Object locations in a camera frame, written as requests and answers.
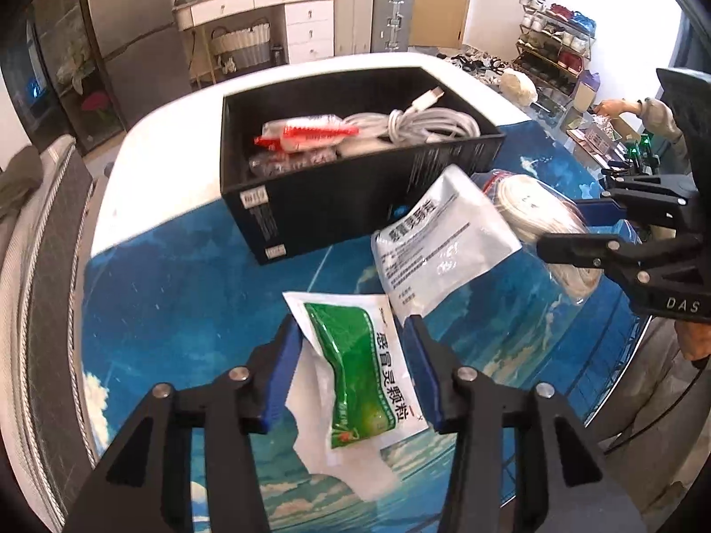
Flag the woven laundry basket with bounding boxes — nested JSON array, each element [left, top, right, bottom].
[[210, 18, 271, 76]]

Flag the black open storage box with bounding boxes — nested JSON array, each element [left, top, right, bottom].
[[220, 68, 505, 265]]

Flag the person's right hand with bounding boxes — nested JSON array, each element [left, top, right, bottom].
[[675, 321, 711, 362]]

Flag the green medicine sachet pack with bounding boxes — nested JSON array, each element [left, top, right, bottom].
[[283, 291, 428, 502]]

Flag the white grey printed pouch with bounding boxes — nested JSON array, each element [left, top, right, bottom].
[[371, 165, 521, 321]]

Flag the purple paper bag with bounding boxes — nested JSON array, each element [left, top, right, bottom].
[[572, 70, 600, 113]]

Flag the bagged white adidas laces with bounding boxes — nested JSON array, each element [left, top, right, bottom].
[[248, 147, 337, 178]]

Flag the grey sofa bed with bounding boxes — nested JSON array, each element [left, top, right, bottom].
[[1, 135, 98, 532]]

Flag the cream plush toy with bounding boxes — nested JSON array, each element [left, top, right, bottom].
[[499, 69, 538, 107]]

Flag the grey refrigerator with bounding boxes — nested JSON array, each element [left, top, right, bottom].
[[86, 0, 192, 127]]

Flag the metal shoe rack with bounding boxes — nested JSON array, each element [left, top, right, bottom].
[[513, 0, 596, 100]]

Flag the olive green blanket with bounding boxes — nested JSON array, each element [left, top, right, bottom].
[[0, 144, 44, 218]]

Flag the white cable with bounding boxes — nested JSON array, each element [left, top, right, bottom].
[[341, 85, 482, 146]]

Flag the silver grey suitcase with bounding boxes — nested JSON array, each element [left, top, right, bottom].
[[371, 0, 415, 53]]

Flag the red-striped bag of rope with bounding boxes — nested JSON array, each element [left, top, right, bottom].
[[472, 168, 603, 306]]

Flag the white vanity desk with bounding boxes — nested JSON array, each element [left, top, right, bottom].
[[172, 0, 335, 85]]

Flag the blue sky pattern mat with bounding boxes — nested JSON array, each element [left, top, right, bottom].
[[82, 124, 643, 532]]

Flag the dark glass display cabinet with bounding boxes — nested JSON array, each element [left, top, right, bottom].
[[1, 0, 123, 155]]

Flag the beige suitcase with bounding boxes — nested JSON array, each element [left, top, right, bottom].
[[332, 0, 374, 56]]

